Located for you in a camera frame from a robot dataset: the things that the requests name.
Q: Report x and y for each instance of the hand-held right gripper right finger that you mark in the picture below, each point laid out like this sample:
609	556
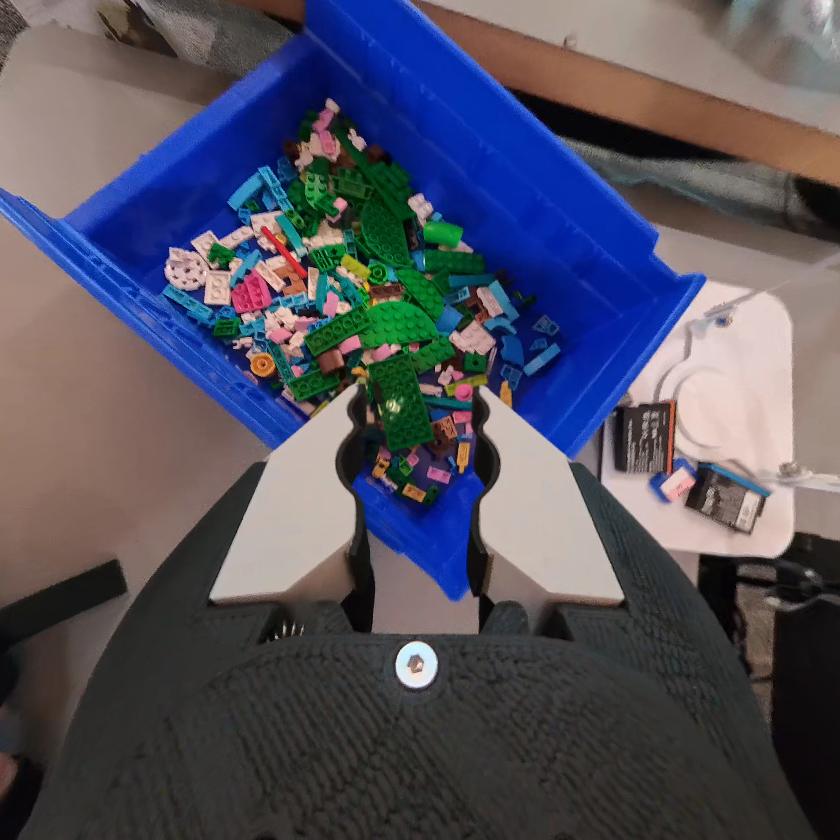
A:
544	525

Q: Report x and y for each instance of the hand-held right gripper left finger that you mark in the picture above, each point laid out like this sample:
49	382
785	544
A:
289	518

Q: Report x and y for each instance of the pile of lego pieces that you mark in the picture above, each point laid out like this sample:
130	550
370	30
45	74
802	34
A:
394	315

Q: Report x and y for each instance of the blue plastic bin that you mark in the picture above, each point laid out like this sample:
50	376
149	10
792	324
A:
492	131

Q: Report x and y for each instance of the black battery orange edge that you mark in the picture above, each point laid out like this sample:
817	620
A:
643	436

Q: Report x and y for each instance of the black battery blue edge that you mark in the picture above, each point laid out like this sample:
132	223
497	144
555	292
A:
725	499

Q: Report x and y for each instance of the black rectangular power brick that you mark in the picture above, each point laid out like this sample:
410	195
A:
59	600

